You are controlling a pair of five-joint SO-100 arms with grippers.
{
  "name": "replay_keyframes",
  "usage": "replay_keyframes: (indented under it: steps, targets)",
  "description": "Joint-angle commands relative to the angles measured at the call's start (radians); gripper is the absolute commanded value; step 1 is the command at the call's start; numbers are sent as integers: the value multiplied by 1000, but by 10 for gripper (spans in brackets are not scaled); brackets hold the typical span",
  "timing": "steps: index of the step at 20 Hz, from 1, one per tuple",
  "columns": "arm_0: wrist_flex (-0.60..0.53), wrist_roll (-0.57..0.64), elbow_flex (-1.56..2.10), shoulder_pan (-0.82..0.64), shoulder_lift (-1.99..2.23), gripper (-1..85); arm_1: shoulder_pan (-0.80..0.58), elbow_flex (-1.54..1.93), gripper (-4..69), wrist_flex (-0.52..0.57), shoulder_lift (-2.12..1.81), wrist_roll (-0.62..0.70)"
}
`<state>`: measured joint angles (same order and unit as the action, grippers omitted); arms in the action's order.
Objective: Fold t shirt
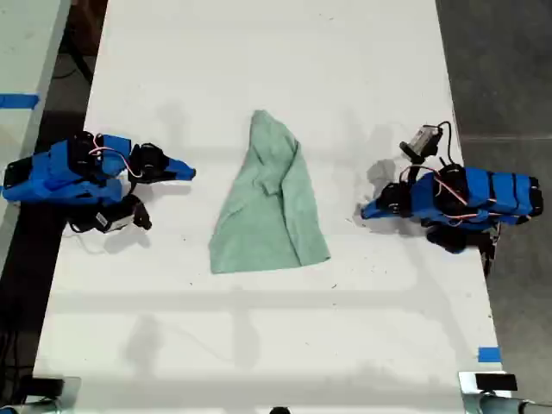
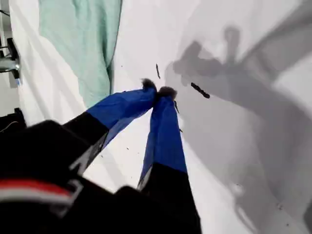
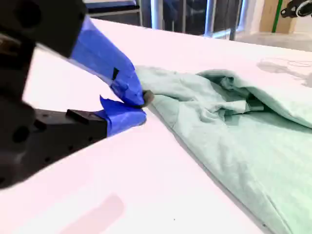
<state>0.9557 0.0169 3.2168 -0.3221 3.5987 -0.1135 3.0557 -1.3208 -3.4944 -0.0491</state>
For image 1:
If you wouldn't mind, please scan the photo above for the black floor cable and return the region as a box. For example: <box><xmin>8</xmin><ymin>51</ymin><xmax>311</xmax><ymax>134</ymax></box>
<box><xmin>53</xmin><ymin>51</ymin><xmax>94</xmax><ymax>85</ymax></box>

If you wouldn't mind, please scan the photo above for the camera black cable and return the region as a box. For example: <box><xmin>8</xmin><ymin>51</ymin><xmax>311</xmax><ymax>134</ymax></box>
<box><xmin>435</xmin><ymin>120</ymin><xmax>455</xmax><ymax>168</ymax></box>
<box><xmin>66</xmin><ymin>218</ymin><xmax>101</xmax><ymax>235</ymax></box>

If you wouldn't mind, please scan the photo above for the small black box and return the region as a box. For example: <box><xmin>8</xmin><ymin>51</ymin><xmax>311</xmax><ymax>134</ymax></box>
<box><xmin>474</xmin><ymin>373</ymin><xmax>518</xmax><ymax>392</ymax></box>
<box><xmin>25</xmin><ymin>375</ymin><xmax>66</xmax><ymax>396</ymax></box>

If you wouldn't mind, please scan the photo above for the camera black stalk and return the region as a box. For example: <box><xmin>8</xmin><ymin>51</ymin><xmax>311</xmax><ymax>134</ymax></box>
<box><xmin>407</xmin><ymin>155</ymin><xmax>428</xmax><ymax>185</ymax></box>
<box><xmin>127</xmin><ymin>179</ymin><xmax>144</xmax><ymax>206</ymax></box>

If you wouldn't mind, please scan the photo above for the long blue tape strip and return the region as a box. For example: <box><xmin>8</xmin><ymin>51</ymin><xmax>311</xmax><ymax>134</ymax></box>
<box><xmin>0</xmin><ymin>93</ymin><xmax>41</xmax><ymax>110</ymax></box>

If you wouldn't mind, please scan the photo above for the metal corner bracket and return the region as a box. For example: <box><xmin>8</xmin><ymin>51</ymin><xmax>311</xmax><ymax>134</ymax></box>
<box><xmin>0</xmin><ymin>375</ymin><xmax>82</xmax><ymax>414</ymax></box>
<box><xmin>457</xmin><ymin>370</ymin><xmax>552</xmax><ymax>414</ymax></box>

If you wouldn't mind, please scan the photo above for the pale green T-shirt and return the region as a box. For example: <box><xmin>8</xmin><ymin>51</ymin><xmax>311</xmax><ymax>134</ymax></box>
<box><xmin>208</xmin><ymin>110</ymin><xmax>332</xmax><ymax>275</ymax></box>

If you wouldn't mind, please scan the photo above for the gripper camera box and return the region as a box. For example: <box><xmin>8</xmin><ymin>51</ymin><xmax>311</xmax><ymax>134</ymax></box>
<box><xmin>94</xmin><ymin>196</ymin><xmax>153</xmax><ymax>235</ymax></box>
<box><xmin>398</xmin><ymin>124</ymin><xmax>442</xmax><ymax>159</ymax></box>

